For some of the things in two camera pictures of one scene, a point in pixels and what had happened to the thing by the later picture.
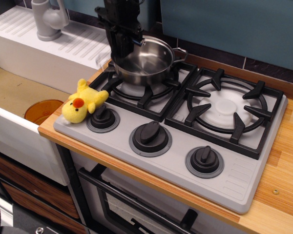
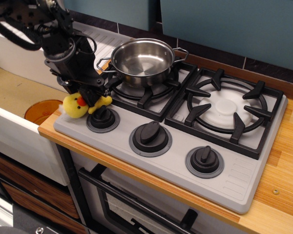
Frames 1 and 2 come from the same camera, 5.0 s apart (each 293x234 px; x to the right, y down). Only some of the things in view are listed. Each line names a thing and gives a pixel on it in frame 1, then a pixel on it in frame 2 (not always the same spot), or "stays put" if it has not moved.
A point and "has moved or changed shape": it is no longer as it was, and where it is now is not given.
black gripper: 120,18 -> 77,68
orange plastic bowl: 39,111 stays put
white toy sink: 36,55 stays put
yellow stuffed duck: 75,109 has moved or changed shape
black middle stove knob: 150,140 stays put
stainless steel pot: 148,64 stays put
